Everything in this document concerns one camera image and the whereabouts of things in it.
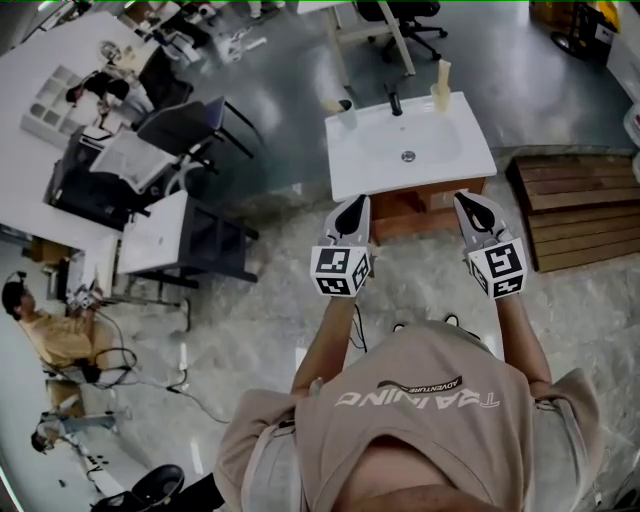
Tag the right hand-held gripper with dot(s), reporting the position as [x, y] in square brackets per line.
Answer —
[502, 265]

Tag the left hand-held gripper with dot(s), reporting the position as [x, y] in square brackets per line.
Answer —
[335, 270]

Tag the wooden cabinet door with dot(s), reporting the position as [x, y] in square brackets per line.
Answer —
[442, 200]
[384, 217]

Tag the person's right forearm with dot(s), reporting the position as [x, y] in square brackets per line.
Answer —
[520, 335]

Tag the person's left forearm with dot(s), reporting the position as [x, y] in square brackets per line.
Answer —
[327, 340]

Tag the wooden sink cabinet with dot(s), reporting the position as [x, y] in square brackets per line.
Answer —
[415, 225]

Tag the white ceramic sink basin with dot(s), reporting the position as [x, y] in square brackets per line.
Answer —
[380, 170]

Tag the metal sink drain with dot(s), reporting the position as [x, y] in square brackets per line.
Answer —
[408, 156]

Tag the dark wooden slatted platform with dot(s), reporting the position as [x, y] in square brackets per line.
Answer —
[575, 215]

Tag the white cup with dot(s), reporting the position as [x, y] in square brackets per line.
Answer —
[349, 117]

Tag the beige plastic stick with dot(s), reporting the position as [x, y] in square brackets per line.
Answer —
[444, 72]
[331, 105]

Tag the black faucet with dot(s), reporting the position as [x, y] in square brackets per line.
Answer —
[395, 102]

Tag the person's beige t-shirt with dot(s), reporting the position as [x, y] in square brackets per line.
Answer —
[410, 365]

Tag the stack of clear water bottles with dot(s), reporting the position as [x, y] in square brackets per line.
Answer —
[634, 125]

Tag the dark grey office chair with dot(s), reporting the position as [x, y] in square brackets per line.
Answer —
[180, 125]

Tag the black high-back office chair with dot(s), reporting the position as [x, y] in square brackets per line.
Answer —
[405, 17]

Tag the black bin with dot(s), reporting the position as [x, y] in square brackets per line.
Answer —
[590, 30]

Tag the large cardboard boxes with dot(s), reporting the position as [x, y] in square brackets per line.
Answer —
[550, 9]

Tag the white mesh office chair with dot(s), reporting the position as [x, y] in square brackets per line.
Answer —
[130, 160]

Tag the yellow bin lid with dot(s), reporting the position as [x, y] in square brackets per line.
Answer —
[606, 7]

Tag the person's neck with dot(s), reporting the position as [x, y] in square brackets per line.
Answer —
[415, 470]

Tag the black machine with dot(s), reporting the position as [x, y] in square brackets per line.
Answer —
[90, 190]

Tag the grey metal chair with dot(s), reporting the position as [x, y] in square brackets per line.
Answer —
[95, 380]

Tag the black equipment bag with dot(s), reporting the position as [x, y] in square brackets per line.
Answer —
[200, 495]

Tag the black round stool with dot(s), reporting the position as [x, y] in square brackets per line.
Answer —
[160, 482]

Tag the white cubby shelf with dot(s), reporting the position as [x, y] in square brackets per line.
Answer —
[50, 105]

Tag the brown cardboard box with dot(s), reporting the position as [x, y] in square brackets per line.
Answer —
[65, 397]

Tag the white frame table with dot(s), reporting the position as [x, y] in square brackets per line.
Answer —
[335, 40]

